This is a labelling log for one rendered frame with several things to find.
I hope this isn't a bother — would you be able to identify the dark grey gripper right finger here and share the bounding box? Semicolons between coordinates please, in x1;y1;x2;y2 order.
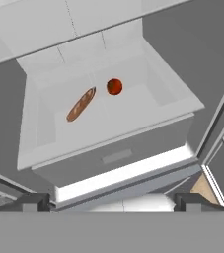
174;192;224;213

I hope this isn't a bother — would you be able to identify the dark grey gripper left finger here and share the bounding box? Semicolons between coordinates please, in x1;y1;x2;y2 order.
0;192;51;213

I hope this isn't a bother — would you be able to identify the grey fridge door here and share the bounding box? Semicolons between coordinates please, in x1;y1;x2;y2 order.
195;64;224;210
0;166;37;212

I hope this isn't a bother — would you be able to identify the grey fridge drawer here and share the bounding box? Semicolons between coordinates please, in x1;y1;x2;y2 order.
31;112;196;190

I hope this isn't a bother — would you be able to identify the white fridge shelf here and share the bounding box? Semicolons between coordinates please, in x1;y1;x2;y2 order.
16;19;206;171
0;0;193;69

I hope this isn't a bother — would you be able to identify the grey fridge body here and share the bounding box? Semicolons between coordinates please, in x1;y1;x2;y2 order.
0;0;224;213

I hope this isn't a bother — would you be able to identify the brown baguette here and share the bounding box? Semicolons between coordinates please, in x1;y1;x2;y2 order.
65;86;97;124

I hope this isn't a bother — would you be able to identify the red tomato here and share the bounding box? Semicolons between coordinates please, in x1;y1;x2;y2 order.
106;77;124;97

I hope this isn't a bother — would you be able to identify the grey drawer handle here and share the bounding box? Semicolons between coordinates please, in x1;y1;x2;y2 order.
101;148;133;165

